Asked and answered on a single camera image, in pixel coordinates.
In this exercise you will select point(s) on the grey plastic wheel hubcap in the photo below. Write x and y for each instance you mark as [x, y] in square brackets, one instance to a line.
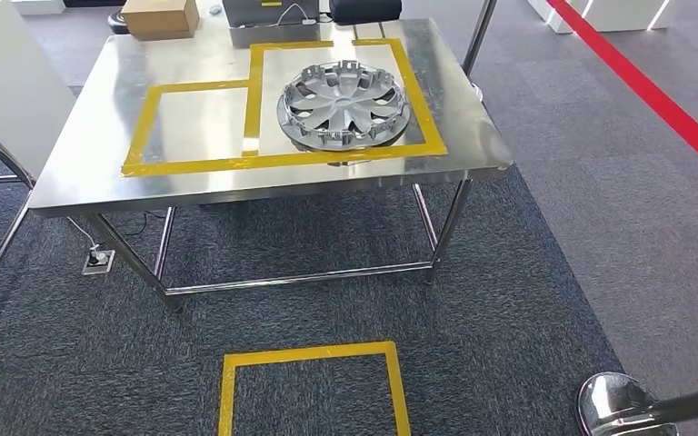
[343, 108]

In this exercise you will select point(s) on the yellow tape on workbench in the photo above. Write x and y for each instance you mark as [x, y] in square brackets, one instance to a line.
[252, 161]

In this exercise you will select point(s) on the steel workbench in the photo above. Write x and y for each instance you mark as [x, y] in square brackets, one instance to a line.
[174, 60]

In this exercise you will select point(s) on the yellow floor tape square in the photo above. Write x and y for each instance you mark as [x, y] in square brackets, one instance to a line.
[313, 351]

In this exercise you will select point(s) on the black carry case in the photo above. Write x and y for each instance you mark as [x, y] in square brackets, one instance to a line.
[364, 11]

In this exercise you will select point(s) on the chrome stanchion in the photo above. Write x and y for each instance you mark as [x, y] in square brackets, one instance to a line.
[478, 36]
[620, 403]

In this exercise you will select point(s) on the grey laptop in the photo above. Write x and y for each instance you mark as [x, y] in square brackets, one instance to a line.
[252, 12]

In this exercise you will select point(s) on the computer mouse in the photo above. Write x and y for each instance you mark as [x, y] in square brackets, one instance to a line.
[215, 9]

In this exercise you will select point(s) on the floor power socket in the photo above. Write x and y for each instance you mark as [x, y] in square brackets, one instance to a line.
[98, 263]

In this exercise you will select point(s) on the plain cardboard box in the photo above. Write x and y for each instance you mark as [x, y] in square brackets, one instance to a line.
[159, 17]

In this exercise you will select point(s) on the red barrier belt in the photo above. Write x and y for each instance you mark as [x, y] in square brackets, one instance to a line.
[626, 65]

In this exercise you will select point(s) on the white board panel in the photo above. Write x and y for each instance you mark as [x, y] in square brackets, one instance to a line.
[6, 90]

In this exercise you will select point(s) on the steel frame table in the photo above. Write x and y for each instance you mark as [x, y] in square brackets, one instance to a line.
[0, 240]

